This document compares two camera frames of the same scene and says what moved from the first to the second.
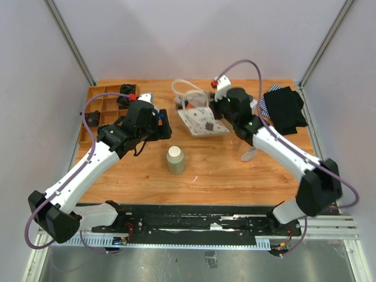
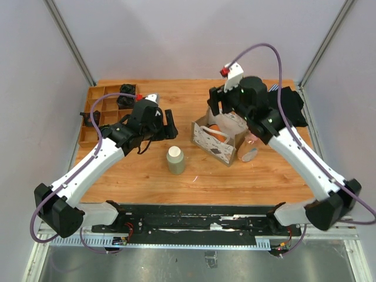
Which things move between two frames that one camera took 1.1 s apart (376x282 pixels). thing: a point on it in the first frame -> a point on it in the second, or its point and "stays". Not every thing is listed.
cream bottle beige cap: [175, 160] stays
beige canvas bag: [193, 105] -> [219, 135]
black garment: [285, 106] stays
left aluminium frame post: [54, 10] stays
